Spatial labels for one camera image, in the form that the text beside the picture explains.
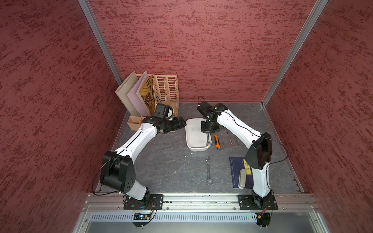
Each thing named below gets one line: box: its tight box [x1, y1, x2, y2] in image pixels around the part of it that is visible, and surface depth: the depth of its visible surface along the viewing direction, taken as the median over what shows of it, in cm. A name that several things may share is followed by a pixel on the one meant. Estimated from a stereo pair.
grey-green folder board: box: [115, 71, 141, 117], surface depth 92 cm
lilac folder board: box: [126, 71, 152, 117], surface depth 92 cm
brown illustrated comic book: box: [139, 75, 158, 117], surface depth 102 cm
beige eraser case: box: [237, 168, 247, 189], surface depth 79 cm
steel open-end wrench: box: [204, 156, 213, 186], surface depth 87 cm
